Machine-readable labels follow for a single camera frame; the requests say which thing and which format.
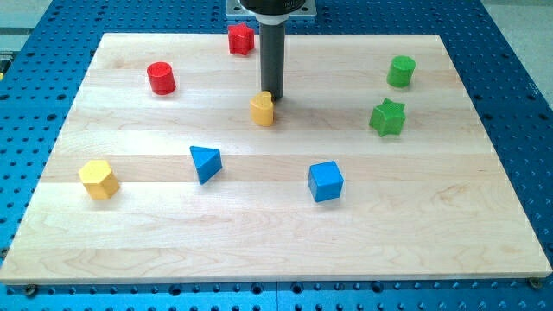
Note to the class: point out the black robot arm flange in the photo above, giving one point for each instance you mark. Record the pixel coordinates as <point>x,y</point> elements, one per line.
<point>272,7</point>

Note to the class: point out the blue cube block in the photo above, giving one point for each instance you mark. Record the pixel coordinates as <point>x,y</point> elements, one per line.
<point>325,181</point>

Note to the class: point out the yellow hexagon block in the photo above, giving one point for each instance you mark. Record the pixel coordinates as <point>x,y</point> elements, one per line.
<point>98,179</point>

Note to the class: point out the light wooden board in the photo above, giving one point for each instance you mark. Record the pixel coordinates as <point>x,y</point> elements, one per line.
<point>431,203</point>

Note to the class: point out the red cylinder block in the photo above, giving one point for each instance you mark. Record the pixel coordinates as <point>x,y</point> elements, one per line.
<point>161,78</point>

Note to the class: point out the silver mounting plate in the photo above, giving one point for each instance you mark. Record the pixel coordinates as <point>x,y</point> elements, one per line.
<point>235,10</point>

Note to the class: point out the blue triangle block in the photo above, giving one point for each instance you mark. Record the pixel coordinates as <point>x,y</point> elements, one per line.
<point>207,162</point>

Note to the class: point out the red star block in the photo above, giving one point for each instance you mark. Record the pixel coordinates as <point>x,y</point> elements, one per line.
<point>240,39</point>

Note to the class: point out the green cylinder block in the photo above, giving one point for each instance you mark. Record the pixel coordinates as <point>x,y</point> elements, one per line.
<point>400,71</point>

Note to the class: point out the green star block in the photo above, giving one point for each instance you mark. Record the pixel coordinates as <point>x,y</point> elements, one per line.
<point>388,118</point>

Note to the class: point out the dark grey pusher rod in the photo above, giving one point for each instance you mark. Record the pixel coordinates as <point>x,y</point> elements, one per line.
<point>272,51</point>

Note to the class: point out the yellow heart block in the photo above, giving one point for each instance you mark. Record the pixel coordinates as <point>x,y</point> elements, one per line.
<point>262,109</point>

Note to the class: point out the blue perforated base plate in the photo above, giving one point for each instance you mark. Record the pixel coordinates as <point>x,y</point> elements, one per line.
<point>502,50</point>

